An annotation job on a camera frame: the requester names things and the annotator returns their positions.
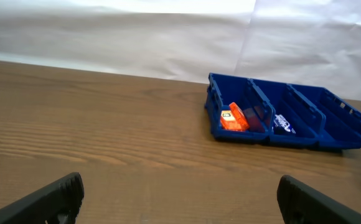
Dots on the blue tray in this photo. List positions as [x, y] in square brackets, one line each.
[230, 90]

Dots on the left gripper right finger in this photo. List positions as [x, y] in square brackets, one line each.
[308, 207]

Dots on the blue candy pack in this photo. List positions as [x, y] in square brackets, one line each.
[282, 124]

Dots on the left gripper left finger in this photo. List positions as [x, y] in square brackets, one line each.
[53, 202]

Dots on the orange candy box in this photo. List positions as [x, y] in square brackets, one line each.
[241, 116]
[228, 123]

